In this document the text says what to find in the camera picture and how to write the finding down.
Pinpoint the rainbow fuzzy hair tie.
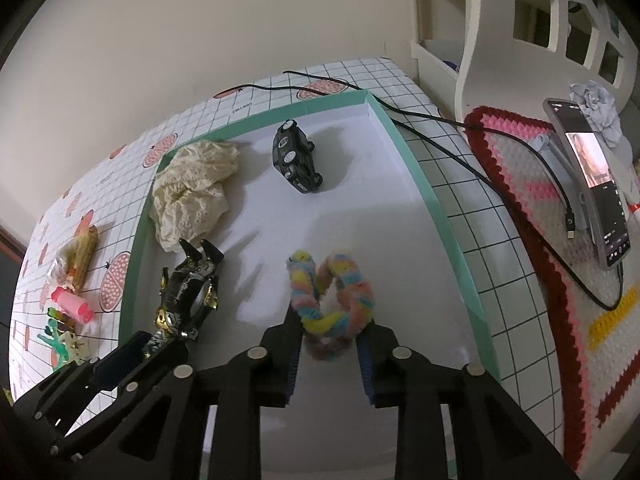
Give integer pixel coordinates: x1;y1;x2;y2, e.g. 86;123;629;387
285;249;377;363

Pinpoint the black gold robot figure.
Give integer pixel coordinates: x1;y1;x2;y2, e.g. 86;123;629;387
143;238;224;358

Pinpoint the green plastic toy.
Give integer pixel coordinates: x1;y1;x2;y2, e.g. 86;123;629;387
37;324;91;370

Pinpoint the pink hair roller clip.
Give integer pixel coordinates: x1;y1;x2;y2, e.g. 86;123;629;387
51;286;94;324

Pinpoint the yellow rice cracker packet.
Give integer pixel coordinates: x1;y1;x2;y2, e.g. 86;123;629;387
47;226;99;292

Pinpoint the cream lace scrunchie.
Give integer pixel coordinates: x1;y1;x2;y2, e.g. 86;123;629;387
150;141;240;252

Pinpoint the black toy car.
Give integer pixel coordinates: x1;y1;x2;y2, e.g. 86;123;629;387
271;119;323;194

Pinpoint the colourful bead toy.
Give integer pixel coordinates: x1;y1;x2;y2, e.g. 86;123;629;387
47;308;76;333

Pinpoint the crocheted pink red mat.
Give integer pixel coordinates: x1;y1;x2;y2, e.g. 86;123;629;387
464;106;639;476

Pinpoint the mint green shallow box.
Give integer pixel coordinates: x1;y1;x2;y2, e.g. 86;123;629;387
118;89;501;480

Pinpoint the dark wooden cabinet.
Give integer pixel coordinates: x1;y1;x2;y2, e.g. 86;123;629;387
0;229;25;389

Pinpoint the smartphone on stand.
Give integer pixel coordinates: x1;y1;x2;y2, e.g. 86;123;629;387
542;99;630;270

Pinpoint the pomegranate grid tablecloth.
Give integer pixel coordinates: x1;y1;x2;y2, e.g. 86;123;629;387
1;87;573;479

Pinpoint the grey phone stand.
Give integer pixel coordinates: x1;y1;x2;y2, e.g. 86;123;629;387
530;133;585;205

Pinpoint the white paper flower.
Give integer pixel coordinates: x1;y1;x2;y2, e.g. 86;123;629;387
570;80;632;167

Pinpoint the blue item in shelf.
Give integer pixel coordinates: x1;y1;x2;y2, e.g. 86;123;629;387
442;61;459;73

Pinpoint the white shelf unit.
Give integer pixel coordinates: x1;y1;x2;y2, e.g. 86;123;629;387
410;0;639;120

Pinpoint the black cable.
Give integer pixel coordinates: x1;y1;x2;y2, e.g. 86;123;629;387
234;84;626;313
282;69;582;244

